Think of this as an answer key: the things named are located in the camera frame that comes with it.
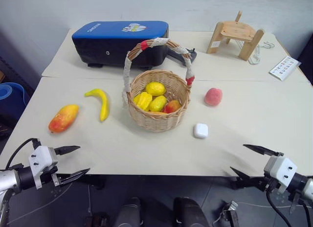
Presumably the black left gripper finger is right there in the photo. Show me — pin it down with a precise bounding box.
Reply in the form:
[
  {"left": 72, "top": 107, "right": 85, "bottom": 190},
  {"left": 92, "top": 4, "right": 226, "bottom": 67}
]
[
  {"left": 58, "top": 168, "right": 91, "bottom": 187},
  {"left": 54, "top": 145, "right": 81, "bottom": 157}
]

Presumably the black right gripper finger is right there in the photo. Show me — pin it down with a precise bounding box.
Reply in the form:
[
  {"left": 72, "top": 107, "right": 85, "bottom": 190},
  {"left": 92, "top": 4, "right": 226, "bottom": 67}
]
[
  {"left": 229, "top": 166, "right": 267, "bottom": 189},
  {"left": 243, "top": 144, "right": 285, "bottom": 158}
]

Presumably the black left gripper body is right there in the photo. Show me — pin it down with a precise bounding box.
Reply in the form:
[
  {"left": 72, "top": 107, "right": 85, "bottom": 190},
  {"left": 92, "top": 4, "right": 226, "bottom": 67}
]
[{"left": 39, "top": 165, "right": 63, "bottom": 188}]

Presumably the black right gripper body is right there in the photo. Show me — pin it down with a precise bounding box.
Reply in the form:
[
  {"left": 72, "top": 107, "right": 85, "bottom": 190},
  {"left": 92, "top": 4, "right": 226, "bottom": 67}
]
[{"left": 258, "top": 175, "right": 282, "bottom": 193}]

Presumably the yellow star fruit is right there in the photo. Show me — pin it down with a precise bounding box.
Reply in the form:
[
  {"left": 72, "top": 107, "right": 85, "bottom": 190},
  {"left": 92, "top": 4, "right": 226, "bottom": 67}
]
[{"left": 133, "top": 91, "right": 153, "bottom": 112}]

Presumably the orange red mango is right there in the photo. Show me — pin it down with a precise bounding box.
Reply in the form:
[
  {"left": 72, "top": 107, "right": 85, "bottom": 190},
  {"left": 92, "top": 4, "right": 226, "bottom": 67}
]
[{"left": 48, "top": 104, "right": 80, "bottom": 135}]

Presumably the yellow banana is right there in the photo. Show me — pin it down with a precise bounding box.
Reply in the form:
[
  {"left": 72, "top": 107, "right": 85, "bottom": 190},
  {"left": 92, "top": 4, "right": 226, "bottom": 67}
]
[{"left": 84, "top": 88, "right": 110, "bottom": 123}]

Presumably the white earbud case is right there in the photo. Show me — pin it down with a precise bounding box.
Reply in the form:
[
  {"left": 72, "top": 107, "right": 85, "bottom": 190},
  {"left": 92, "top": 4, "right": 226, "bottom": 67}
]
[{"left": 193, "top": 123, "right": 208, "bottom": 139}]

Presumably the dark rounded shape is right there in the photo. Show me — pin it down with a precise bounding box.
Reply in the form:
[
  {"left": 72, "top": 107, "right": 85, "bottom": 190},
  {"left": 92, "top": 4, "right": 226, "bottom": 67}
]
[
  {"left": 173, "top": 196, "right": 209, "bottom": 227},
  {"left": 114, "top": 197, "right": 143, "bottom": 227}
]

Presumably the pink peach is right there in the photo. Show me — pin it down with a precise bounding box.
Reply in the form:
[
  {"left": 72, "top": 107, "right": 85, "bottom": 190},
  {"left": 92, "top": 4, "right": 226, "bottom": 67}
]
[{"left": 204, "top": 87, "right": 224, "bottom": 107}]

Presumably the blue rolled mat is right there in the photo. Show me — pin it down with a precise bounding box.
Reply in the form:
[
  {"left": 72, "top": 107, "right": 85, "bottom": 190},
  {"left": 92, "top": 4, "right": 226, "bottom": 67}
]
[{"left": 0, "top": 82, "right": 27, "bottom": 108}]

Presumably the white printed card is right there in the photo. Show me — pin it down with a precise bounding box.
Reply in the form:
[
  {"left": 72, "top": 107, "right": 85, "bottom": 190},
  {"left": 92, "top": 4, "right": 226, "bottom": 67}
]
[{"left": 269, "top": 56, "right": 301, "bottom": 82}]

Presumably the red yellow apple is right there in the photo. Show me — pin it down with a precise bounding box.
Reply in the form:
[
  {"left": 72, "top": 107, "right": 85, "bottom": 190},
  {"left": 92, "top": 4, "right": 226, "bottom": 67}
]
[{"left": 163, "top": 100, "right": 182, "bottom": 114}]

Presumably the yellow lemon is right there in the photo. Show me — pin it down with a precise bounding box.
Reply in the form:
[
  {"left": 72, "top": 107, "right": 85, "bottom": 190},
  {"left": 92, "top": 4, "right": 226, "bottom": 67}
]
[
  {"left": 148, "top": 95, "right": 168, "bottom": 112},
  {"left": 145, "top": 82, "right": 167, "bottom": 96}
]

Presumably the blue and black padded box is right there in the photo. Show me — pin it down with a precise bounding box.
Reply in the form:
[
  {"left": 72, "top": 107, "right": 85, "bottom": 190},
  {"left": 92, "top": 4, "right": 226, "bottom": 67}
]
[{"left": 71, "top": 20, "right": 170, "bottom": 68}]

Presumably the small wooden stool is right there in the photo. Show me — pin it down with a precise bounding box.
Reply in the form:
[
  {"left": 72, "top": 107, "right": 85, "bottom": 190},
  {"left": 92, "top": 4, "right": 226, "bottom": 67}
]
[{"left": 206, "top": 10, "right": 266, "bottom": 62}]

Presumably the black stapler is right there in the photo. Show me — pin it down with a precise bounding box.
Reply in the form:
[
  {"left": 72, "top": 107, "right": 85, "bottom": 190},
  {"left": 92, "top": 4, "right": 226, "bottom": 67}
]
[{"left": 167, "top": 47, "right": 199, "bottom": 67}]

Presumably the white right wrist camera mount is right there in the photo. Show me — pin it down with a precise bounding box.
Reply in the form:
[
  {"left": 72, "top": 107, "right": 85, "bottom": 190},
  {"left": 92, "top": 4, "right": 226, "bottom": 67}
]
[{"left": 264, "top": 156, "right": 298, "bottom": 195}]

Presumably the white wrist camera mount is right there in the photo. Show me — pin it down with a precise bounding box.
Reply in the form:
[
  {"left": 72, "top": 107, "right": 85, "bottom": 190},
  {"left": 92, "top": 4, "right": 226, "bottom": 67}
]
[
  {"left": 264, "top": 156, "right": 298, "bottom": 195},
  {"left": 28, "top": 145, "right": 59, "bottom": 190}
]

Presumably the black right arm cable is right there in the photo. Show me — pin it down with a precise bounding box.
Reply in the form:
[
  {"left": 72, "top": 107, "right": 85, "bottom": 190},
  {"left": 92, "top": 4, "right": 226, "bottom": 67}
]
[{"left": 266, "top": 189, "right": 313, "bottom": 227}]

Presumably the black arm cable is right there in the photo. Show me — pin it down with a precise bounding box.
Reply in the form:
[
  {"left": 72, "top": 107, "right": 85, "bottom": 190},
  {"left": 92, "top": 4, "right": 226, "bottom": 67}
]
[
  {"left": 266, "top": 189, "right": 313, "bottom": 227},
  {"left": 4, "top": 138, "right": 41, "bottom": 169}
]

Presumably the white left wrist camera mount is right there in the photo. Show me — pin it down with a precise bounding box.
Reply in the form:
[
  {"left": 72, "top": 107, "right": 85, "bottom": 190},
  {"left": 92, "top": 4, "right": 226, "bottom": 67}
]
[{"left": 28, "top": 145, "right": 59, "bottom": 190}]

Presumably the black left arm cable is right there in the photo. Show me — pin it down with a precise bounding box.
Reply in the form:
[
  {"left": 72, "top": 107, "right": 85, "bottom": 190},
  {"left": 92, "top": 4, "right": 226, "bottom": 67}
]
[{"left": 4, "top": 138, "right": 41, "bottom": 169}]

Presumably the white cord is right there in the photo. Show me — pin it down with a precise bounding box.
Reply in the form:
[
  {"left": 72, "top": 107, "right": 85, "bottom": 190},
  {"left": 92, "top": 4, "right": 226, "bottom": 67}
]
[{"left": 247, "top": 43, "right": 262, "bottom": 65}]

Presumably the wicker basket with handle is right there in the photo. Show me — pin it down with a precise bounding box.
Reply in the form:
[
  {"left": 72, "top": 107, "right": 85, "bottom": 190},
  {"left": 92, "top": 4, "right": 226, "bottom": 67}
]
[{"left": 121, "top": 37, "right": 196, "bottom": 133}]

